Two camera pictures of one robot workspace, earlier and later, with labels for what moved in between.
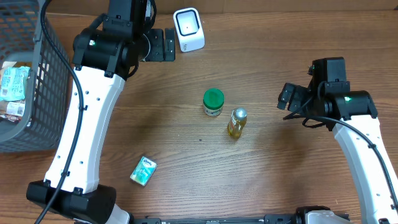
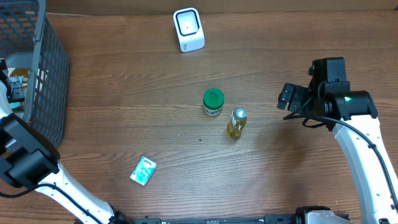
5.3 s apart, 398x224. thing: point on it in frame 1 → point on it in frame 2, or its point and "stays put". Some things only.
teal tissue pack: (143, 172) stays put
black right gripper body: (301, 103) stays put
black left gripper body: (157, 45) → (14, 90)
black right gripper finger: (285, 96) stays put
